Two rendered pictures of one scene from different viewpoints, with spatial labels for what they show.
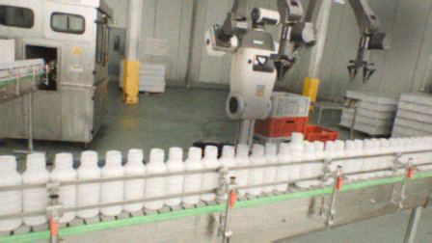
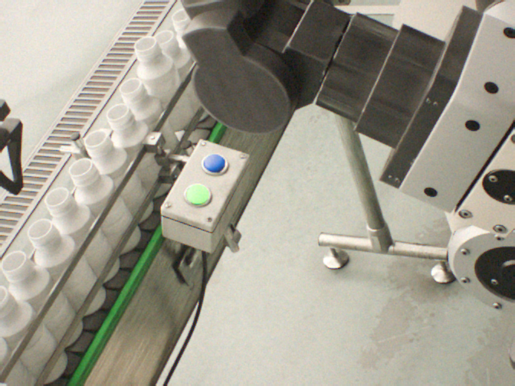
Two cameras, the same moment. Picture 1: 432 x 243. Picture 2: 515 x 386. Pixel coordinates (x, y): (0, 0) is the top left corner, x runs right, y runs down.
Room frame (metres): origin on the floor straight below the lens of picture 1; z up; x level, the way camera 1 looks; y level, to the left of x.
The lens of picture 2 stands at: (2.34, -0.67, 1.99)
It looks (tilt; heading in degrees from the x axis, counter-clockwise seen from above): 43 degrees down; 159
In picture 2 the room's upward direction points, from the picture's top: 23 degrees counter-clockwise
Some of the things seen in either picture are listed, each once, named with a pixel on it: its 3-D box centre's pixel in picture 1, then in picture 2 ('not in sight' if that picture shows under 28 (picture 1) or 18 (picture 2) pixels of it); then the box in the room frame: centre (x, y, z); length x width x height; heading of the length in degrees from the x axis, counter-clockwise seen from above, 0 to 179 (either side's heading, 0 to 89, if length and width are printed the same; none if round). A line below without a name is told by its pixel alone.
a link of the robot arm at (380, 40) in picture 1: (376, 35); not in sight; (1.45, -0.64, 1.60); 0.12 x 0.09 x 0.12; 31
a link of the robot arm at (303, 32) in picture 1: (298, 25); not in sight; (1.24, -0.25, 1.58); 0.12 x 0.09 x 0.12; 33
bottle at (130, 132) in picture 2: (314, 163); (138, 150); (1.17, -0.39, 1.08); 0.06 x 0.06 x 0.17
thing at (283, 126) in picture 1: (276, 122); not in sight; (3.62, -0.68, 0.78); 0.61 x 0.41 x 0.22; 128
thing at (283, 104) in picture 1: (279, 103); not in sight; (3.61, -0.67, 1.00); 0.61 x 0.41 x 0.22; 128
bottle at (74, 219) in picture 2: (346, 160); (80, 235); (1.26, -0.54, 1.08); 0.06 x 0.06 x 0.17
